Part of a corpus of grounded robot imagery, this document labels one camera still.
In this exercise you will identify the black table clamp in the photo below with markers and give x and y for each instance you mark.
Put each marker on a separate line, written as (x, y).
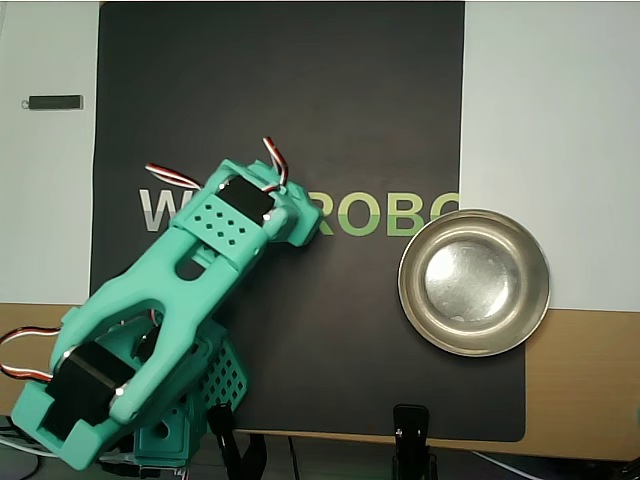
(230, 440)

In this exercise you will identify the black WOWROBO mat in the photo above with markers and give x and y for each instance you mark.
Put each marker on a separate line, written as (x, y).
(300, 100)

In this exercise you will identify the white paper sheet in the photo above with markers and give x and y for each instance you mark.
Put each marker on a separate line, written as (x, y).
(550, 150)

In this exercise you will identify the black USB stick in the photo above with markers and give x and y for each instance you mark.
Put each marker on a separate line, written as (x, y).
(52, 102)

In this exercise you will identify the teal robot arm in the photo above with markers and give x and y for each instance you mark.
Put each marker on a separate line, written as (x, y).
(150, 300)

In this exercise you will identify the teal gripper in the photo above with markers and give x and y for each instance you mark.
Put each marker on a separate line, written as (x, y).
(303, 223)

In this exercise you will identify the metal bowl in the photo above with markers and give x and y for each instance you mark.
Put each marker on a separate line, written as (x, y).
(475, 282)

